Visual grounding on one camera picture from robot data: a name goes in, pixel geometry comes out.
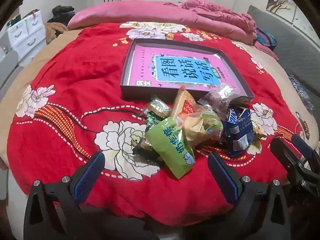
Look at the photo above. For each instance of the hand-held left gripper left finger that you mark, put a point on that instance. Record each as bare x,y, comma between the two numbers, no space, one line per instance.
87,177

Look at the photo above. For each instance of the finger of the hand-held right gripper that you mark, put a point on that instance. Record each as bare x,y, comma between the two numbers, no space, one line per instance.
282,152
302,146

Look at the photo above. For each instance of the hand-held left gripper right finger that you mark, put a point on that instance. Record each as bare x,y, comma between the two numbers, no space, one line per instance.
222,177

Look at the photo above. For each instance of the yellow lollipop packet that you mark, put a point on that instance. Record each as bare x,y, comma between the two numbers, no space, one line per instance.
258,131

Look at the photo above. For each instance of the blue cookie packet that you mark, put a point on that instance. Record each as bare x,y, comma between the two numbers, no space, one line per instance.
237,130

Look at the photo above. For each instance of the clear popcorn snack bag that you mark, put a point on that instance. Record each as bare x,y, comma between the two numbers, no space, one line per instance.
200,125

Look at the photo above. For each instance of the light green snack packet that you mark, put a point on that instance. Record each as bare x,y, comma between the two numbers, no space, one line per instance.
172,142

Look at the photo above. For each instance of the brown chocolate bar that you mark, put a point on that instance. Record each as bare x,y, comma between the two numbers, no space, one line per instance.
141,147

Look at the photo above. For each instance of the clear packet of red candy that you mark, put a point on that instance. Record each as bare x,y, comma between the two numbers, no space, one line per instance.
220,96

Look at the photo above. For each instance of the orange snack packet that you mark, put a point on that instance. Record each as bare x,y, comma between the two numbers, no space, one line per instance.
183,100

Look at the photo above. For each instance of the grey shallow cardboard box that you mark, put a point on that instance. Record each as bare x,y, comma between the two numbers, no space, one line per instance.
125,90

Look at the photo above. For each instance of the dark green snack packet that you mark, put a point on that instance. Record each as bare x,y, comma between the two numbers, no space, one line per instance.
155,110

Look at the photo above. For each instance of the blue patterned cloth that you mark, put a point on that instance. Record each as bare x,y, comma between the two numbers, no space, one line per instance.
302,95

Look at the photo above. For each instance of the red floral blanket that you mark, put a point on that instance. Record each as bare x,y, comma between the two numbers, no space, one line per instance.
75,80

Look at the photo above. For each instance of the grey padded headboard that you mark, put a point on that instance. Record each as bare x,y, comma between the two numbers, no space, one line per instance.
295,47

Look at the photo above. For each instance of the colourful striped garment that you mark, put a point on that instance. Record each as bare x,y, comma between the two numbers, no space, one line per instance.
266,40

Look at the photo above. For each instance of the pink and blue book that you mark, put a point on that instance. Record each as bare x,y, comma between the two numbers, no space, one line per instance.
142,65

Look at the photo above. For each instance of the pink crumpled blanket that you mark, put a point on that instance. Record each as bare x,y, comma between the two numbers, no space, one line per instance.
220,17

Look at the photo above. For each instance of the brown fuzzy cushion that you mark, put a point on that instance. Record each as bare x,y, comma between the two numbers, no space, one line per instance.
52,31

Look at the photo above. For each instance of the white drawer chest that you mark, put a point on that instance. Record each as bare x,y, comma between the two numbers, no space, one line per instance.
25,32

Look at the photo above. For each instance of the pink folded quilt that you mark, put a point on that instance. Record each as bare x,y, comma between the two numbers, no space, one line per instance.
120,15

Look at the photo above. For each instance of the dark clothes pile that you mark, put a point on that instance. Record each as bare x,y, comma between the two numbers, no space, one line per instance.
61,13

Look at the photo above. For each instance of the tree wall picture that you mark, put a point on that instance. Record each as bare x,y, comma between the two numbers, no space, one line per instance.
280,2

